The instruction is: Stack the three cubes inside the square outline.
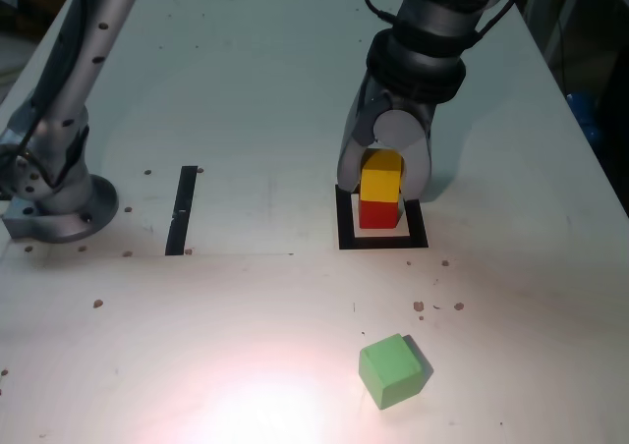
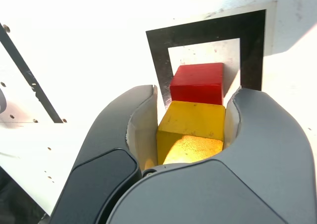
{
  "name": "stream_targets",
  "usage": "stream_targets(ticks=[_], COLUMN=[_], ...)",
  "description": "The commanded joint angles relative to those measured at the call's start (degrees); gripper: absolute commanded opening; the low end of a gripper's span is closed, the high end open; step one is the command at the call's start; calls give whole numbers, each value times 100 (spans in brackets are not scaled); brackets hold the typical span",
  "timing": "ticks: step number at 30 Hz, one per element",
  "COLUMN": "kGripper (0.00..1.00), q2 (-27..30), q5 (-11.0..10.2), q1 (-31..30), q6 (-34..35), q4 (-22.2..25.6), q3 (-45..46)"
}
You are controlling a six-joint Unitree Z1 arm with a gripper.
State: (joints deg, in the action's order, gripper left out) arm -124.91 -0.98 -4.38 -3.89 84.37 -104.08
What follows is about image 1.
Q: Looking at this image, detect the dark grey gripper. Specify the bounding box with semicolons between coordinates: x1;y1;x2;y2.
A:
335;72;439;203

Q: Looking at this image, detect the yellow cube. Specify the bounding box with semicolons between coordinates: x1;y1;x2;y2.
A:
360;149;404;203

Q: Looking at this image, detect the red cube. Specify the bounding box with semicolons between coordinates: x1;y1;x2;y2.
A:
358;198;400;231

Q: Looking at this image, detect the green cube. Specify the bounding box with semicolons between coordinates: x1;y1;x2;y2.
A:
358;333;426;412

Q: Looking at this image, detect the black tape square outline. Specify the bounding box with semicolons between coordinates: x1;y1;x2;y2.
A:
335;184;429;251

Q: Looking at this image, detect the black tape strip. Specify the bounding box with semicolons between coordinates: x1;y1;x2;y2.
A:
164;165;199;257

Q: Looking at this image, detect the blue object beside table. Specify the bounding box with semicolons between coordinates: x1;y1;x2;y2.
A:
564;89;604;145

